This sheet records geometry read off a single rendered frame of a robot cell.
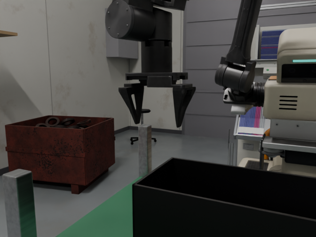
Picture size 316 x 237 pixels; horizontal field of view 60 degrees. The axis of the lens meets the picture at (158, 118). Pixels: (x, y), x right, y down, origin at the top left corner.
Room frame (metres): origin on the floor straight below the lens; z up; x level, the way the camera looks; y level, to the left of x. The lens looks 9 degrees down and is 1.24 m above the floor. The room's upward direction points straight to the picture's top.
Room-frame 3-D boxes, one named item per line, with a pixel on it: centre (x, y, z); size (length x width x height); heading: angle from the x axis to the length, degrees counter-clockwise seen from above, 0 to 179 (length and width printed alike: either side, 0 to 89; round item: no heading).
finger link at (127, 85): (0.53, 0.03, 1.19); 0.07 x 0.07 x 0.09; 64
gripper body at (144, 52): (0.51, 0.00, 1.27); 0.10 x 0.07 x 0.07; 64
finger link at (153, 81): (0.50, -0.03, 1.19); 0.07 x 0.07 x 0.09; 64
